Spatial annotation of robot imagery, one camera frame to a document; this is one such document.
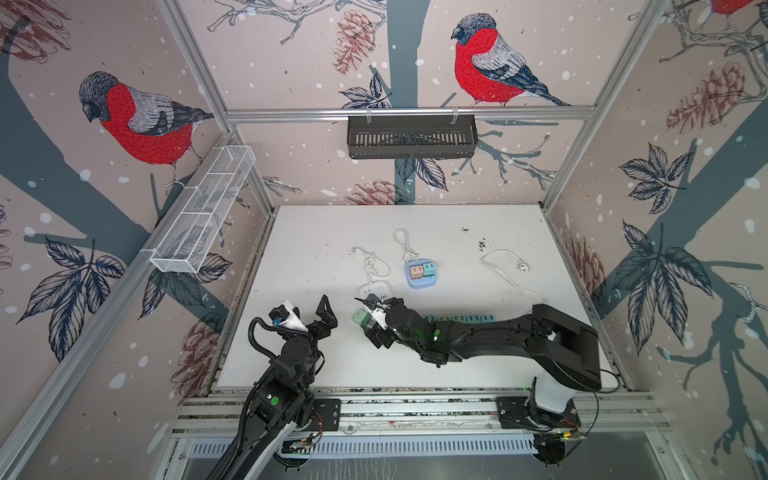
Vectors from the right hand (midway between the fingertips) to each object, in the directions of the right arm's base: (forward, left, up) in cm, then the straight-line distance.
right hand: (369, 317), depth 82 cm
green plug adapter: (+2, +3, -5) cm, 6 cm away
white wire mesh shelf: (+18, +46, +24) cm, 55 cm away
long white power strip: (+2, -31, -3) cm, 31 cm away
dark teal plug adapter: (+18, -17, -2) cm, 25 cm away
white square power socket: (+13, -2, -6) cm, 14 cm away
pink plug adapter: (+16, -13, -2) cm, 21 cm away
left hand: (-1, +14, +8) cm, 16 cm away
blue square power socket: (+15, -16, -6) cm, 23 cm away
